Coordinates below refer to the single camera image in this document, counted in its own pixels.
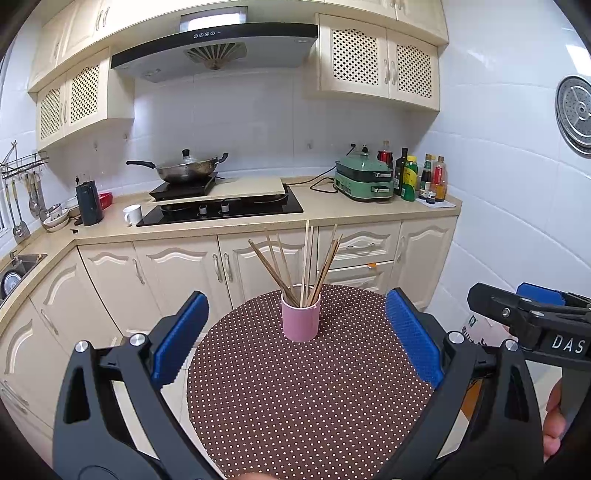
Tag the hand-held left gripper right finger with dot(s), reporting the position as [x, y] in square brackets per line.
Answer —
[413, 337]

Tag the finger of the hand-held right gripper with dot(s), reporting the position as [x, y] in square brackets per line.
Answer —
[489, 300]
[540, 293]

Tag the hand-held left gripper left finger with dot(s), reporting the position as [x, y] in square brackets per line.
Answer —
[180, 339]

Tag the bunch of wooden chopsticks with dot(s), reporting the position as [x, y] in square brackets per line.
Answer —
[316, 291]

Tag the pink cup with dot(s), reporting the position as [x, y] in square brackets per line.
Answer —
[300, 323]

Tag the person's right hand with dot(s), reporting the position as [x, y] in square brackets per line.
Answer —
[552, 401]

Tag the white printed plastic bag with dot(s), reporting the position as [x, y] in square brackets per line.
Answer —
[482, 334]

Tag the cream kitchen base cabinets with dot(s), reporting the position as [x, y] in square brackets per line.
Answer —
[175, 272]

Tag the cream shallow drawer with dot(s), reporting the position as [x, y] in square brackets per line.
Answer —
[355, 277]

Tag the white tray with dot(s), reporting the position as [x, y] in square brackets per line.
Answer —
[448, 204]

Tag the cream large drawer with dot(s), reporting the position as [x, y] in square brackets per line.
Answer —
[364, 242]

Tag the orange sauce bottle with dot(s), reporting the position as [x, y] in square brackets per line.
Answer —
[440, 182]

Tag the white mug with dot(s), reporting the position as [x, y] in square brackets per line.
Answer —
[133, 214]

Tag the dark soy sauce bottle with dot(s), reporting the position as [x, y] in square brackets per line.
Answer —
[425, 177]

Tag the green yellow bottle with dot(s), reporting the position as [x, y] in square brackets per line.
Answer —
[409, 182]

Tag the black induction cooker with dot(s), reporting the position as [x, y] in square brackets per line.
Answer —
[180, 189]

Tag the black glass gas hob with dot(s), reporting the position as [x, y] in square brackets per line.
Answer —
[263, 210]

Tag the dark oil bottle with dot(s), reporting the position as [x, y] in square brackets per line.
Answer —
[400, 173]

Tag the red box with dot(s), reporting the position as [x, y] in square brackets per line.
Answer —
[106, 200]

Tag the black electric kettle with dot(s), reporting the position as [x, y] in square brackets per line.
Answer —
[88, 203]

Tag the green electric cooking pot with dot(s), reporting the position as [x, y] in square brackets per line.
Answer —
[362, 180]

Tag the beige board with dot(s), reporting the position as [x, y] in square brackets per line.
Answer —
[254, 187]

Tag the stack of small bowls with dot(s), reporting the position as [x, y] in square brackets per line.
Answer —
[55, 221]

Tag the steel sink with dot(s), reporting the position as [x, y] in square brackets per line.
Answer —
[27, 259]

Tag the red label cola bottle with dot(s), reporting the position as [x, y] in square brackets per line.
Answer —
[385, 156]

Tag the steel wok lid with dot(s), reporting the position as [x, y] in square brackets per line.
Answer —
[185, 161]

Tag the round steel pot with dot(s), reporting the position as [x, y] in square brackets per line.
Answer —
[10, 285]

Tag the round steel steamer plate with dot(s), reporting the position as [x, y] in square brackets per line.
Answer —
[575, 115]

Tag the steel hanging spoon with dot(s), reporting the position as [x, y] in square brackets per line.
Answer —
[40, 207]

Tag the black steel range hood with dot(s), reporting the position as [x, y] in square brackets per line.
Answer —
[268, 46]

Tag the steel wall rack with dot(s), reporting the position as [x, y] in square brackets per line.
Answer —
[25, 161]

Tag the cream lattice wall cabinet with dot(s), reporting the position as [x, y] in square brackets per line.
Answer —
[87, 97]
[355, 55]

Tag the cream plain wall cabinet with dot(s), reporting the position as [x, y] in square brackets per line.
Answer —
[83, 27]
[420, 18]

